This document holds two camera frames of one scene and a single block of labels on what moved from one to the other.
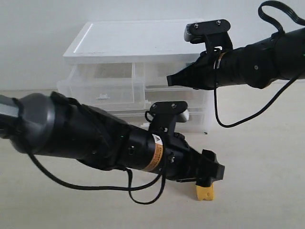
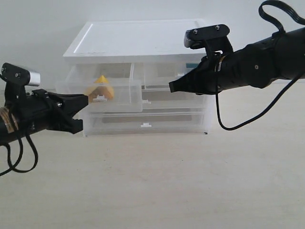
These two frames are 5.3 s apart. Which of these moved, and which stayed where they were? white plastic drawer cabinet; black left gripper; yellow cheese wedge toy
Moved: black left gripper; yellow cheese wedge toy
Stayed: white plastic drawer cabinet
